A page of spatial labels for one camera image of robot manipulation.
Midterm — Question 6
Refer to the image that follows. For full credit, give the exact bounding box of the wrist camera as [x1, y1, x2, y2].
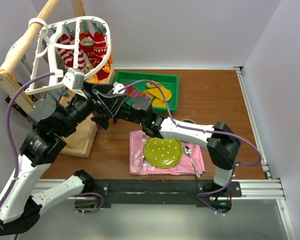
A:
[60, 67, 88, 99]
[110, 82, 125, 94]

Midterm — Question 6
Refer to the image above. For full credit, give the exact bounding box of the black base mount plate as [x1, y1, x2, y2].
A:
[78, 179, 234, 211]

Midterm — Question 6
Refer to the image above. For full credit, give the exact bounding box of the red white striped sock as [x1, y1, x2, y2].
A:
[56, 33, 88, 73]

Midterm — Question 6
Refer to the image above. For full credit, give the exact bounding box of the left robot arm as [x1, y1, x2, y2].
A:
[0, 83, 127, 236]

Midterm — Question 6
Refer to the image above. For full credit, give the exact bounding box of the white round sock hanger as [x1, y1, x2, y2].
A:
[25, 16, 112, 95]

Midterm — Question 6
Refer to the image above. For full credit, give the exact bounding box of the purple yellow striped sock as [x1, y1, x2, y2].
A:
[125, 85, 151, 102]

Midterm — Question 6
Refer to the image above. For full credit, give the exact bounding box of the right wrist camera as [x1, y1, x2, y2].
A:
[110, 82, 125, 94]

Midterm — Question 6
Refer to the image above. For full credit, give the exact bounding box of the pink cloth napkin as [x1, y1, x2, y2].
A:
[129, 130, 205, 176]

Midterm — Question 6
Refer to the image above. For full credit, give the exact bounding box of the yellow monster sock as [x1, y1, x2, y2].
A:
[145, 82, 172, 101]

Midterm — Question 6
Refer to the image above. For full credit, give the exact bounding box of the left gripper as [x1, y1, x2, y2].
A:
[56, 79, 128, 136]

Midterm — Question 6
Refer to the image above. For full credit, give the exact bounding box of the red patterned sock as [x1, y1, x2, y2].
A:
[79, 31, 113, 80]

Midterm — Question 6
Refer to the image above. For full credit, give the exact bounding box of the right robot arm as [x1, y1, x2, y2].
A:
[111, 97, 241, 197]

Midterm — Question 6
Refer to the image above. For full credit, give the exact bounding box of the silver spoon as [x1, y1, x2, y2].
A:
[183, 145, 201, 178]

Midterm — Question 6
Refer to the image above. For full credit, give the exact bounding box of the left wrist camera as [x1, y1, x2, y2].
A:
[60, 67, 88, 99]

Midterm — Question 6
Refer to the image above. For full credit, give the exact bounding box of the green plastic tray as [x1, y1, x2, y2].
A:
[114, 71, 179, 113]

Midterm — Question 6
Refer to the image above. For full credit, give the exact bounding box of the wooden hanger stand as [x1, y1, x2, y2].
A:
[0, 0, 115, 158]

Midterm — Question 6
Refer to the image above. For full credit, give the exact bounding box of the black argyle sock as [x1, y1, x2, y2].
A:
[5, 95, 37, 118]

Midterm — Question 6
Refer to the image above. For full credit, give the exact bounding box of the green scalloped plate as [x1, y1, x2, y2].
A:
[144, 137, 183, 169]

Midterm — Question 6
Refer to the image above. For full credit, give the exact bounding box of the silver fork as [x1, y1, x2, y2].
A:
[141, 133, 147, 167]

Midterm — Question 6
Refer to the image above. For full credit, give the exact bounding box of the teal ceramic mug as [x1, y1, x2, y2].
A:
[182, 119, 195, 124]

